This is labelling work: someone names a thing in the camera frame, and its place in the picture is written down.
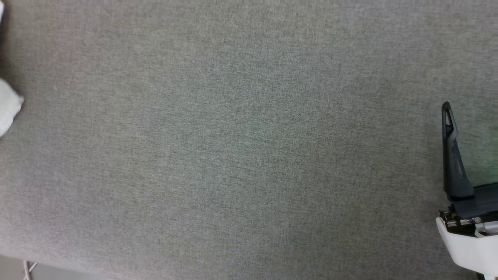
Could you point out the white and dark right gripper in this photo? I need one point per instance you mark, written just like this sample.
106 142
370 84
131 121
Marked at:
474 245

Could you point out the red and white jersey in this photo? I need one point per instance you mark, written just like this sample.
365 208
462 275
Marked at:
7 105

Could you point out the grey fabric sofa cushion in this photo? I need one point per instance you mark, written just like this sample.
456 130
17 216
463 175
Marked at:
233 140

